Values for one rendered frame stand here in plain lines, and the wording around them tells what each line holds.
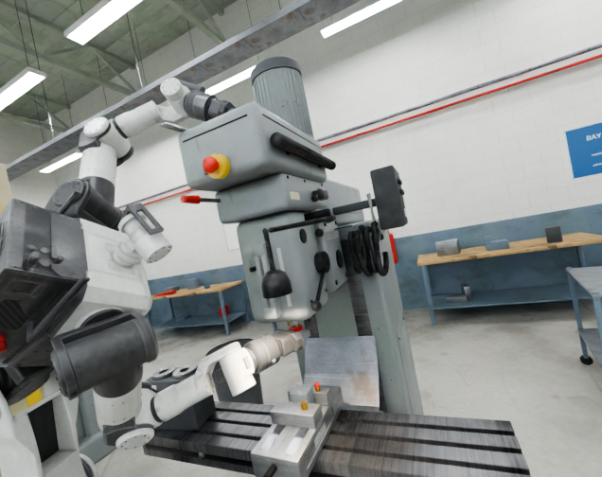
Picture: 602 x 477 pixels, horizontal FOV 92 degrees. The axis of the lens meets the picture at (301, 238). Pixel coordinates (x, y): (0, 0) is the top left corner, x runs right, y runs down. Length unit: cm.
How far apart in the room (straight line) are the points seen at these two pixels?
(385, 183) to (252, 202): 46
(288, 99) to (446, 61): 446
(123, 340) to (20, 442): 43
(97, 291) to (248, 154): 43
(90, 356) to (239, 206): 48
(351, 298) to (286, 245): 54
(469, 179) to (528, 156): 75
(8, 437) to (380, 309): 113
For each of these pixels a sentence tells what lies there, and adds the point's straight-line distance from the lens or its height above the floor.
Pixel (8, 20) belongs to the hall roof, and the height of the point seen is 620.
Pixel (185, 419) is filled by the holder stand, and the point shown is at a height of 97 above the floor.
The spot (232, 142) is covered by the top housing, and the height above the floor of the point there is 181.
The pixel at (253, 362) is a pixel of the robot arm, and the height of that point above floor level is 125.
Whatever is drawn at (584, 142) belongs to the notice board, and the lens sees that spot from 542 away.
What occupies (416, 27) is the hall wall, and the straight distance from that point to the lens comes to 574.
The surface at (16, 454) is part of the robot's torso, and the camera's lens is 109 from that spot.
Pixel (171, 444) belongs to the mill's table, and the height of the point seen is 91.
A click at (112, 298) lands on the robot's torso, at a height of 150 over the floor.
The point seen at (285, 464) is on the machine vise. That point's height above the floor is 98.
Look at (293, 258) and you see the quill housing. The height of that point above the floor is 149.
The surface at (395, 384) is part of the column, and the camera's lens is 139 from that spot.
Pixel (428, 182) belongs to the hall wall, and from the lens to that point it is 504.
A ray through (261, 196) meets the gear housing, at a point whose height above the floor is 168.
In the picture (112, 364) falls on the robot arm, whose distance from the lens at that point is 65.
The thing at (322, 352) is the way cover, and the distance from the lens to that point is 138.
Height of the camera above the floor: 155
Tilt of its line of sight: 1 degrees down
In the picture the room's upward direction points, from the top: 11 degrees counter-clockwise
